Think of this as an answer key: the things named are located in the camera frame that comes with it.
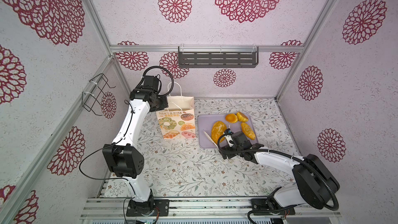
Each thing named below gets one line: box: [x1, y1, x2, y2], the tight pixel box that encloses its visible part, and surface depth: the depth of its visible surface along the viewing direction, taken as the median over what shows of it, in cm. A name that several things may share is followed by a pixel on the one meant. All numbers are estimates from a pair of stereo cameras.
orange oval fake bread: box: [236, 110, 249, 122], surface depth 105 cm
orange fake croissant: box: [240, 121, 256, 140], surface depth 99 cm
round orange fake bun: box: [224, 113, 238, 124], surface depth 105 cm
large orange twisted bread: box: [211, 120, 227, 145], surface depth 99 cm
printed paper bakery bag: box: [155, 95, 197, 140], surface depth 89 cm
